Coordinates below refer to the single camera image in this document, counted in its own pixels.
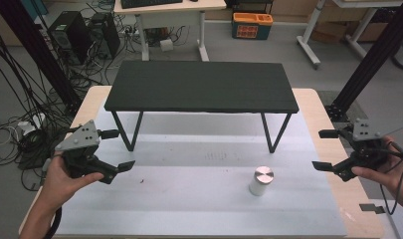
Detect small black table shelf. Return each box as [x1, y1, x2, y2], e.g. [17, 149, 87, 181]
[103, 60, 301, 154]

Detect large black computer tower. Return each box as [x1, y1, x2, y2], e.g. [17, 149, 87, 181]
[47, 10, 93, 66]

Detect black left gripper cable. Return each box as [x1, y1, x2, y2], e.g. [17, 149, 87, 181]
[42, 205, 63, 239]

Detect black aluminium frame post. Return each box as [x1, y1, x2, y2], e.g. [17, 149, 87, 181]
[0, 0, 84, 115]
[323, 0, 403, 123]

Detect white cylinder with metal lid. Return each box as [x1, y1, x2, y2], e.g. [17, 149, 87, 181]
[248, 165, 276, 197]

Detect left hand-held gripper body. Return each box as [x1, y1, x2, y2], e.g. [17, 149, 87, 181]
[54, 119, 119, 185]

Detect slim black computer tower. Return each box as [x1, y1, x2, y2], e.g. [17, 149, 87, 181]
[89, 12, 121, 61]

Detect grey metal bracket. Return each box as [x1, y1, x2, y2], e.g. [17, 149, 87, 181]
[358, 202, 387, 215]

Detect person's right hand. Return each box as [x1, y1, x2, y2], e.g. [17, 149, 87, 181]
[350, 134, 403, 211]

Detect orange and teal toolbox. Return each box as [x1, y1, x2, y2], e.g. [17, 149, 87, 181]
[231, 12, 275, 41]

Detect white desk frame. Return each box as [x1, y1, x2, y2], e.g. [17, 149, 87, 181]
[296, 0, 403, 70]

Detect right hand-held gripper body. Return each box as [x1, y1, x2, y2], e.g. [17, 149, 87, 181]
[332, 118, 403, 183]

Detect bundle of black cables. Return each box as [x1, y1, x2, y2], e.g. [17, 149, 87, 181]
[0, 14, 78, 193]

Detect cardboard boxes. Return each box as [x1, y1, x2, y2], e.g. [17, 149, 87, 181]
[308, 19, 390, 45]

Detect white power strip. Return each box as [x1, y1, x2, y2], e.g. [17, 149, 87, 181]
[17, 113, 47, 136]

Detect wooden desk with white legs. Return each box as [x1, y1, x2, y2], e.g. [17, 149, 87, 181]
[112, 0, 228, 63]

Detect black keyboard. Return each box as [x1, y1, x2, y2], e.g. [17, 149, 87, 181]
[119, 0, 184, 10]

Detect small white box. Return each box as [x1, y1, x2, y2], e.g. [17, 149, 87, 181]
[159, 38, 174, 53]

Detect person's left hand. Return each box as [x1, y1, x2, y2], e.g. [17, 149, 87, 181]
[39, 152, 105, 213]

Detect white foam mat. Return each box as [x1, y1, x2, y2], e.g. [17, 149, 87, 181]
[55, 109, 348, 238]

